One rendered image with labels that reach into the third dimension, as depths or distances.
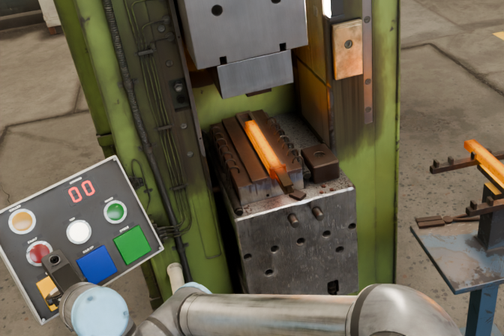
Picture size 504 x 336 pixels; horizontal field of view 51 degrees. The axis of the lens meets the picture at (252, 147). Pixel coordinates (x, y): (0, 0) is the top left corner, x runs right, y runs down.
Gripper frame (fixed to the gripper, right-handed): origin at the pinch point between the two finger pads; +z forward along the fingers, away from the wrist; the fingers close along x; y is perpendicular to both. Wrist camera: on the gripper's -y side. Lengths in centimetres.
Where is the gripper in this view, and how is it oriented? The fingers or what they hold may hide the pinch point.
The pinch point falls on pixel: (59, 286)
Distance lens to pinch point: 132.7
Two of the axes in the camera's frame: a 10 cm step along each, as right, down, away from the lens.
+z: -4.9, 1.4, 8.6
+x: 7.6, -4.2, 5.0
